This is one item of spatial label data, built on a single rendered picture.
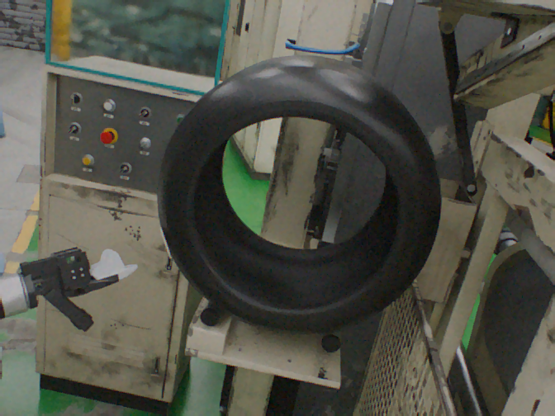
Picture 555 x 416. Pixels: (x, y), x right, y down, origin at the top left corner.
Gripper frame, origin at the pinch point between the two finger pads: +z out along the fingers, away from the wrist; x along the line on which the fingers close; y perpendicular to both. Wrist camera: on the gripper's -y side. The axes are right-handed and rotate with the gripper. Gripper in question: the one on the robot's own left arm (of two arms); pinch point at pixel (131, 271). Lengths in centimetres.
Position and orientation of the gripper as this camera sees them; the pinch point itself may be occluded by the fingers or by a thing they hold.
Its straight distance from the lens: 115.0
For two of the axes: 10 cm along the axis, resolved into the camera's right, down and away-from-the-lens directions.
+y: -1.5, -9.7, -1.8
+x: -5.4, -0.6, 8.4
